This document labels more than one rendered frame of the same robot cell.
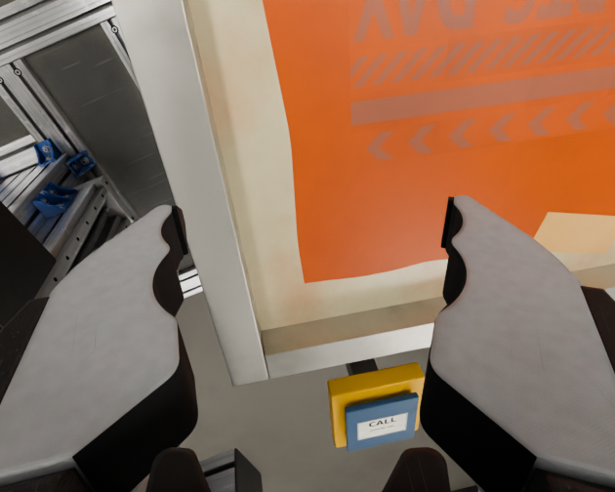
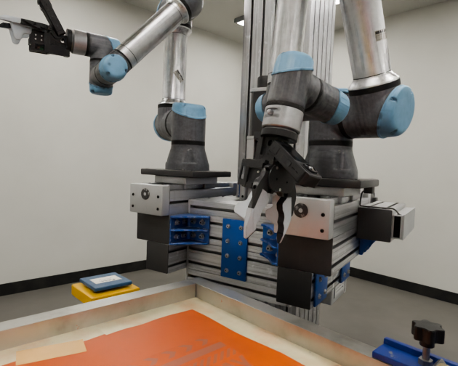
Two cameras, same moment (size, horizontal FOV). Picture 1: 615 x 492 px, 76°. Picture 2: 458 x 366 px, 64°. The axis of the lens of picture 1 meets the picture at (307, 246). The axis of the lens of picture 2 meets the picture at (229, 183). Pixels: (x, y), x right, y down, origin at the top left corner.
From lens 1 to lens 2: 0.66 m
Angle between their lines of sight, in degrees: 67
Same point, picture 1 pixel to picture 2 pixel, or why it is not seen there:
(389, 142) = (200, 343)
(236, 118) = (259, 331)
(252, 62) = (267, 341)
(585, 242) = (41, 350)
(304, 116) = (238, 338)
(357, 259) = (177, 318)
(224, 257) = (235, 296)
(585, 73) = not seen: outside the picture
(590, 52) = not seen: outside the picture
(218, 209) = (248, 303)
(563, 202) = (79, 356)
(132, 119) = not seen: outside the picture
